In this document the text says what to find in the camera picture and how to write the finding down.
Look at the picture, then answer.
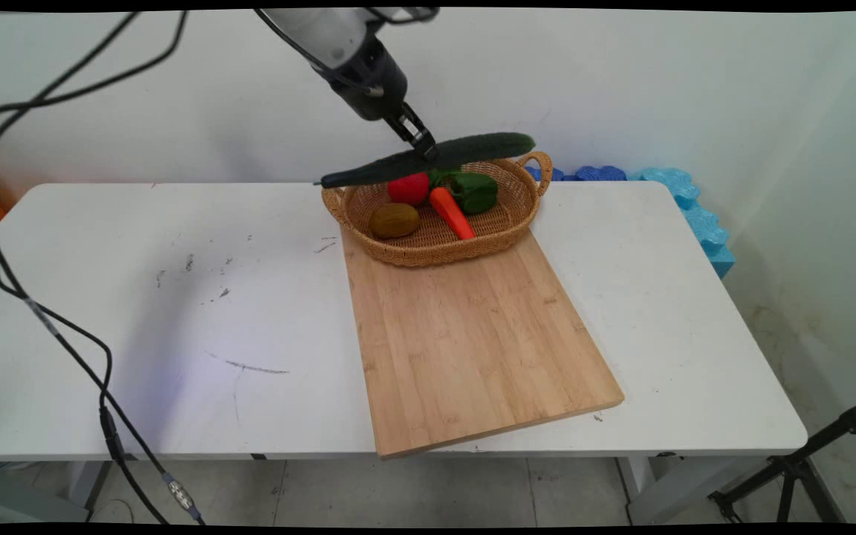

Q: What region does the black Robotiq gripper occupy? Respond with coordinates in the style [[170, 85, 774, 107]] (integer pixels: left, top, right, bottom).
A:
[[314, 36, 441, 161]]

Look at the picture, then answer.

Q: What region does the dark green cucumber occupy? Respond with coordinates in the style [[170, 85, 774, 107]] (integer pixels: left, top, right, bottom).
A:
[[319, 132, 537, 189]]

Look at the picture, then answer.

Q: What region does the red tomato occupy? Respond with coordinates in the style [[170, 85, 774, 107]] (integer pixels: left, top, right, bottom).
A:
[[388, 172, 430, 207]]

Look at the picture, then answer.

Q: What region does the green bell pepper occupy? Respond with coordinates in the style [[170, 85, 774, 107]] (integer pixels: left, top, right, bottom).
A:
[[449, 172, 499, 216]]

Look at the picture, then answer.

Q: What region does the brown kiwi fruit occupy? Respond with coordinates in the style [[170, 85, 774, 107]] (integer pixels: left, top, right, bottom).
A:
[[369, 203, 421, 240]]

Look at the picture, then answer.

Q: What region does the orange carrot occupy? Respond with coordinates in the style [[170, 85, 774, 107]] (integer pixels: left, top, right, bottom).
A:
[[429, 187, 477, 241]]

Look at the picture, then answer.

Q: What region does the woven wicker basket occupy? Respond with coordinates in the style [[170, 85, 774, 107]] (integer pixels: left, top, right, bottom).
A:
[[322, 151, 554, 268]]

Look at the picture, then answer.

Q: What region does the dark blue foam piece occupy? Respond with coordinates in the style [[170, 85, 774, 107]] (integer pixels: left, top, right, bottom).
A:
[[525, 165, 628, 183]]

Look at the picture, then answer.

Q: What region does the bamboo cutting board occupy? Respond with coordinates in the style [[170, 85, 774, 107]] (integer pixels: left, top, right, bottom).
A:
[[340, 227, 626, 459]]

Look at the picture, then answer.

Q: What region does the light blue foam piece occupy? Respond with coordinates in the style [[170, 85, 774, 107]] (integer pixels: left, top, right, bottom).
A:
[[627, 167, 736, 279]]

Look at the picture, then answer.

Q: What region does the white table leg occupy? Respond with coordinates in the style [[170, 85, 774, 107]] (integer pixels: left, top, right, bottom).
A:
[[0, 461, 113, 523], [616, 455, 771, 525]]

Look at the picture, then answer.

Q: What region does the black tripod stand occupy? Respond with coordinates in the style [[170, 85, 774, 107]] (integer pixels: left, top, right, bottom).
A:
[[708, 392, 856, 525]]

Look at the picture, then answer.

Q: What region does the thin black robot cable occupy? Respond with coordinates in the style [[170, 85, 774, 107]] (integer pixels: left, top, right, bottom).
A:
[[0, 10, 189, 129]]

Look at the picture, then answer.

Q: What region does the black cable with connector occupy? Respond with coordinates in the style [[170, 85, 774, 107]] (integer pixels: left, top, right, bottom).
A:
[[0, 11, 206, 525]]

